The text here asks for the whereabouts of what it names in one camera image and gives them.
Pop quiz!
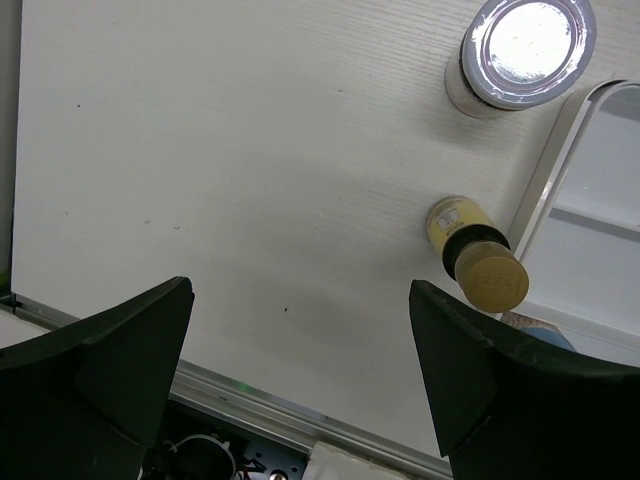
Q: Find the blue label shaker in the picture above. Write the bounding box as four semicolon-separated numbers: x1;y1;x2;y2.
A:
500;312;575;352

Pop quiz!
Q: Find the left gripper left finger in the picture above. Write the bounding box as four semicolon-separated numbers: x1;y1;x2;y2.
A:
1;277;194;479

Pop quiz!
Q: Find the aluminium front rail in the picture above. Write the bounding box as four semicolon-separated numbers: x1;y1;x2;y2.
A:
0;292;454;479

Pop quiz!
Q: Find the white divided tray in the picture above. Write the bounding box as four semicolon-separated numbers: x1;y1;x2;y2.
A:
507;80;639;366

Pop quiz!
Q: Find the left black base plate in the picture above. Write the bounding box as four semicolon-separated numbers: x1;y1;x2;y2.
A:
139;400;308;480

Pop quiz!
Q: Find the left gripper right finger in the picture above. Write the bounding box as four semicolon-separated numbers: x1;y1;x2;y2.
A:
409;280;639;479

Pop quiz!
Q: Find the yellow label bottle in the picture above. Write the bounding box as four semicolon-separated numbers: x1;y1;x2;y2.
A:
426;196;529;314

